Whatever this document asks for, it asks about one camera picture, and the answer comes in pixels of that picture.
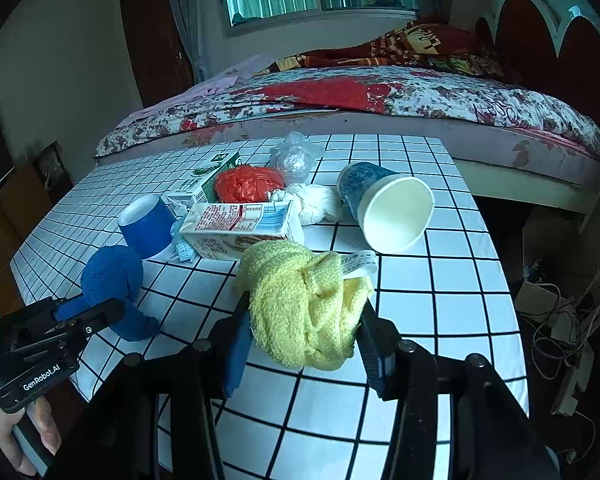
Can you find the grey window curtain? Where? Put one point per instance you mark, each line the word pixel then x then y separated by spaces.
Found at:
pixel 187 18

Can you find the white tissue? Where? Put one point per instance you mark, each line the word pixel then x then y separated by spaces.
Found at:
pixel 314 202

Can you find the clear plastic bag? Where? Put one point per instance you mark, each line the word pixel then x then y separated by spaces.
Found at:
pixel 294 157

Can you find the red plastic bag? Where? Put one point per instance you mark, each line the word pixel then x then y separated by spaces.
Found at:
pixel 247 184

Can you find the blue cloth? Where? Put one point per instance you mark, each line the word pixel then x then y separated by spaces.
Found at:
pixel 113 272

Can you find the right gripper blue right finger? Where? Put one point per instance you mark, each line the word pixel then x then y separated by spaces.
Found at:
pixel 377 339

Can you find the yellow terry cloth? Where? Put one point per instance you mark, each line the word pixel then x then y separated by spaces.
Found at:
pixel 303 312

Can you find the open cardboard box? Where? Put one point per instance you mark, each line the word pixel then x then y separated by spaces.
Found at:
pixel 544 303

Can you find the white milk carton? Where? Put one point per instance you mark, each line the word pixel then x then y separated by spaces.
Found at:
pixel 226 231

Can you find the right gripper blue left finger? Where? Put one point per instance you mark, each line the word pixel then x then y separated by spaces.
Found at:
pixel 239 341

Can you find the dark wooden door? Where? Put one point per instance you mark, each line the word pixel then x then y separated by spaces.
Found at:
pixel 160 65

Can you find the green white drink carton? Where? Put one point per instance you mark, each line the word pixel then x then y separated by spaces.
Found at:
pixel 197 185

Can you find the red white heart headboard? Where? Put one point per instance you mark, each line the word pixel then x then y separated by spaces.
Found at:
pixel 525 48

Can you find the white paper label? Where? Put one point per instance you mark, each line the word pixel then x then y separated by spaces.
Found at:
pixel 358 264

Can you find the person's left hand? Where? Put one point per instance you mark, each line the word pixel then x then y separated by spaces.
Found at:
pixel 41 417

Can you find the checkered white tablecloth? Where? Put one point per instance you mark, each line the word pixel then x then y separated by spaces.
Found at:
pixel 288 420

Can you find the red patterned blanket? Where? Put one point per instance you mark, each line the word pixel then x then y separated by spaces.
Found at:
pixel 422 43

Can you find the bed with floral sheet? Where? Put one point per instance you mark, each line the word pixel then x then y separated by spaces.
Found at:
pixel 508 142

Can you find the large blue paper cup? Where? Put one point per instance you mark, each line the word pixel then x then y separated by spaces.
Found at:
pixel 393 210

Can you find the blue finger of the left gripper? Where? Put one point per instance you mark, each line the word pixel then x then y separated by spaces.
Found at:
pixel 98 317

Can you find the small blue paper cup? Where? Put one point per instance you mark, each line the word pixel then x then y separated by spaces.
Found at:
pixel 146 225

